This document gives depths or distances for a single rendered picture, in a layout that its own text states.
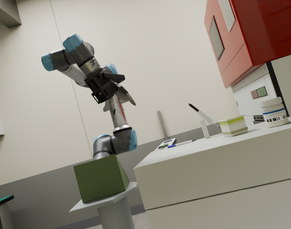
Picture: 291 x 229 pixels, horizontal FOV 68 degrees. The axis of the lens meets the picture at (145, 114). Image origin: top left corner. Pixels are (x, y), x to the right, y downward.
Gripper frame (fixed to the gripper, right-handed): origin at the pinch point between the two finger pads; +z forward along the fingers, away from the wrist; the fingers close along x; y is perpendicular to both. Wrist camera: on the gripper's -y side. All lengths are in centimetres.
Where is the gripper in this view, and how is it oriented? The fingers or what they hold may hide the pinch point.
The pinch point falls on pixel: (125, 109)
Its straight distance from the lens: 92.9
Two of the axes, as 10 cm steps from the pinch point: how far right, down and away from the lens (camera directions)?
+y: -5.0, 5.5, -6.7
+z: 5.5, 8.0, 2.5
